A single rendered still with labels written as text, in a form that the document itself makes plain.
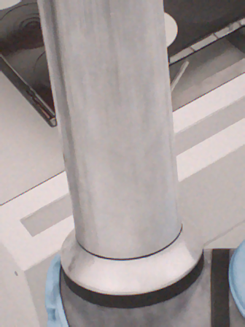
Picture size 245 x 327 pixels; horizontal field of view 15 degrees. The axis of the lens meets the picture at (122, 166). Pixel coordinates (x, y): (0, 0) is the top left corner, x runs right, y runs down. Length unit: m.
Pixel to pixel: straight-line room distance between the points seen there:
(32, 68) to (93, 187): 0.62
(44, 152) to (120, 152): 0.62
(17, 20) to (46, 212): 0.42
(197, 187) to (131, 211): 0.38
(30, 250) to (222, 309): 0.31
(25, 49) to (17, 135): 0.12
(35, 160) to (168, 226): 0.58
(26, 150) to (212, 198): 0.31
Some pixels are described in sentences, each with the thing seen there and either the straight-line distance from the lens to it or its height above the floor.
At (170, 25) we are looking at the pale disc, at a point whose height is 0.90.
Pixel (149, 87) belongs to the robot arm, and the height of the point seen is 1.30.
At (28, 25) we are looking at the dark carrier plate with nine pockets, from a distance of 1.35.
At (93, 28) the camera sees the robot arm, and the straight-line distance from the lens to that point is 0.61.
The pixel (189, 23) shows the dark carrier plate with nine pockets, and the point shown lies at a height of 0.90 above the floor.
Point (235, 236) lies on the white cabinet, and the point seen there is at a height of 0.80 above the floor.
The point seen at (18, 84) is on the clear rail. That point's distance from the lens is 1.26.
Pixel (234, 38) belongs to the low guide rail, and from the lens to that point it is 1.39.
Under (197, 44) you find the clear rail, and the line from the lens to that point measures 1.28.
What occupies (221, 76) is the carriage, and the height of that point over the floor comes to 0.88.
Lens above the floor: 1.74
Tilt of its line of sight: 48 degrees down
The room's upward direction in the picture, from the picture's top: 8 degrees counter-clockwise
